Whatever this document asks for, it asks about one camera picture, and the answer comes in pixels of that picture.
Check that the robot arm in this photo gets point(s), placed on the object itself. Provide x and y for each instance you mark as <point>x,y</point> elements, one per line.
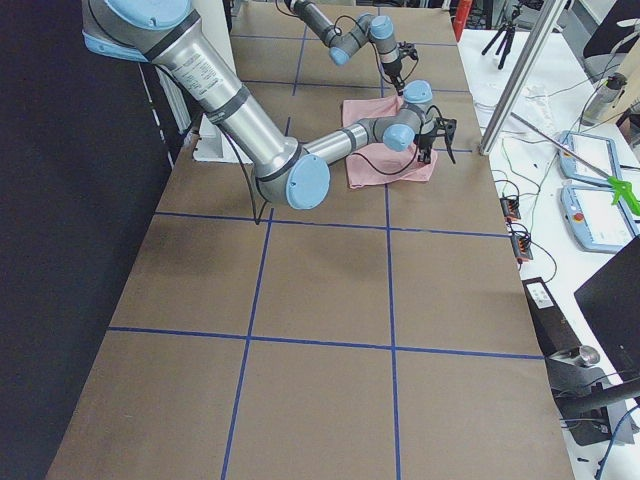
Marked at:
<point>368,29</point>
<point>169,35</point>

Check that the black monitor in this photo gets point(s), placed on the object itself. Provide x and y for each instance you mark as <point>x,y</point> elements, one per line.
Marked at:
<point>609,302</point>

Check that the aluminium frame post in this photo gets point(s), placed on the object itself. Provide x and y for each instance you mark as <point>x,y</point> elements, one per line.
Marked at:
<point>533,46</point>

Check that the brown table cover mat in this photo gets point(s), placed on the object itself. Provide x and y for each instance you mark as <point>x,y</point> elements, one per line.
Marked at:
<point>383,335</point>

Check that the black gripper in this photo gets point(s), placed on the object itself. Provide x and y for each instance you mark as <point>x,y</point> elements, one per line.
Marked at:
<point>393,68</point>
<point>426,140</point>

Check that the metal reacher grabber tool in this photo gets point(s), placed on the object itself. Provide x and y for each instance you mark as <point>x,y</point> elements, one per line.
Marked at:
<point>622,188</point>

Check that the teach pendant near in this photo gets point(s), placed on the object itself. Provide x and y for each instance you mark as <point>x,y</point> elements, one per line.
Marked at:
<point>597,223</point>

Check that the teach pendant far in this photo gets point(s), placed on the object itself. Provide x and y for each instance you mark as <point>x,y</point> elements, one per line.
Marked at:
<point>597,150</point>

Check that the teach pendant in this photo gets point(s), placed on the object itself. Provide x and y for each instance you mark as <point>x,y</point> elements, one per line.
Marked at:
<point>597,223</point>
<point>597,150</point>

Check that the pink Snoopy t-shirt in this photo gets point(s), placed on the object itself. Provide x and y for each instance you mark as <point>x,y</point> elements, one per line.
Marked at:
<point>376,164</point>

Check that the red cylinder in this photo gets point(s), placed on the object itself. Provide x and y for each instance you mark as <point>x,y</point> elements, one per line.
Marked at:
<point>463,10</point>

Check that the black box device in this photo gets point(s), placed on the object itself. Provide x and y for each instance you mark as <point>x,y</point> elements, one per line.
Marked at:
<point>553,331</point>

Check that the water bottle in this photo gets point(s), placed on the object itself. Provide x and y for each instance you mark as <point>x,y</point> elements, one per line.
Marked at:
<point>605,95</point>

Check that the black tripod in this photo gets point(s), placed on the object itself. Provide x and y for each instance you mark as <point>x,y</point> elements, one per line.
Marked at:
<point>505,34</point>

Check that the orange connector block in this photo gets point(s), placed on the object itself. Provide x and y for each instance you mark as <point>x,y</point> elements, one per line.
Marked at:
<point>519,234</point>

